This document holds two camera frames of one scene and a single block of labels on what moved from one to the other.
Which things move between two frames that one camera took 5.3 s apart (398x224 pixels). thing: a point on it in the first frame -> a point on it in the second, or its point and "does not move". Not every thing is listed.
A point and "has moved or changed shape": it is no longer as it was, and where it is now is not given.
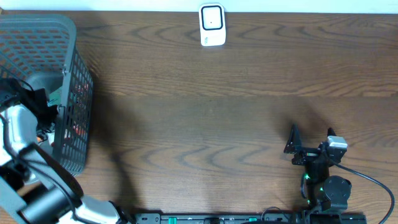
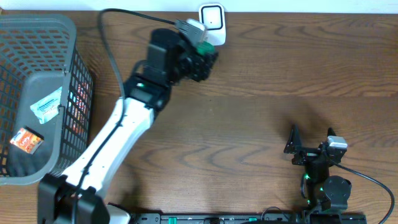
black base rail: x=245 y=218 does not move
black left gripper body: x=50 y=109 -> x=201 y=66
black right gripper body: x=306 y=157 does not move
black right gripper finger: x=331 y=132 does not move
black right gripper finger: x=295 y=142 does not move
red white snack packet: x=76 y=131 has moved or changed shape
